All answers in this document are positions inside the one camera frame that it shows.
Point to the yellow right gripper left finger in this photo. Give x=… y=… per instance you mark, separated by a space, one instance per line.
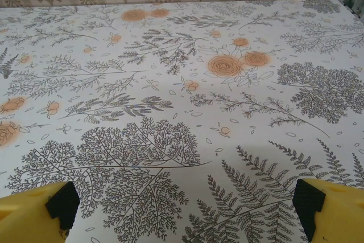
x=25 y=214

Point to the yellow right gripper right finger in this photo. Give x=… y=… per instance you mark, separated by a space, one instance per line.
x=338 y=211

